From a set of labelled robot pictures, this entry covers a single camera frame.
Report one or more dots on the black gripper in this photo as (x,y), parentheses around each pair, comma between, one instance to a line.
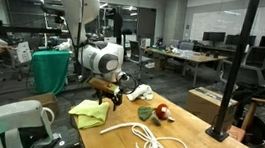
(110,96)

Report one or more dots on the yellow green cloth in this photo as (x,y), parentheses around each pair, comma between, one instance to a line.
(89,114)

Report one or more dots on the white towel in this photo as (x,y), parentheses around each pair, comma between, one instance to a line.
(140,92)

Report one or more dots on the green plush leaf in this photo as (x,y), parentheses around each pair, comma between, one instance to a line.
(144,113)

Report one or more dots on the red plush tomato toy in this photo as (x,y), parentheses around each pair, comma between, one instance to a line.
(161,111)

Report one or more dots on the black office chair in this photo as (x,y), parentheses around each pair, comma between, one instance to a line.
(135,50)

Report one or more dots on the small plain cardboard box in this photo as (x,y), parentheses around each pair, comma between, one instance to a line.
(47,101)

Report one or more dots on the green draped cloth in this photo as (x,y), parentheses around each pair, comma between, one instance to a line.
(49,71)

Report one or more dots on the cardboard box with black tape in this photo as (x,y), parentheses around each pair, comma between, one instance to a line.
(202,105)

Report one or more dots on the wooden office desk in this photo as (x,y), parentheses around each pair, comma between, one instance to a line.
(191,57)

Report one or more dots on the white paper sign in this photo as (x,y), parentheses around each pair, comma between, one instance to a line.
(24,53)

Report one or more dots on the pink flat box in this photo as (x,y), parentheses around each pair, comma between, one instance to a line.
(237,133)

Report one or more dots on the black vertical pole with base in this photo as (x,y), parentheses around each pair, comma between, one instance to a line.
(237,62)

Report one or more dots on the black jacket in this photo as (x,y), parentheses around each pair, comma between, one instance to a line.
(251,92)

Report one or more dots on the wooden stool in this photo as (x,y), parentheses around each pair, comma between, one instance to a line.
(263,100)

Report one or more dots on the grey office chair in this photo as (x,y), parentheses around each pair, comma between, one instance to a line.
(257,56)

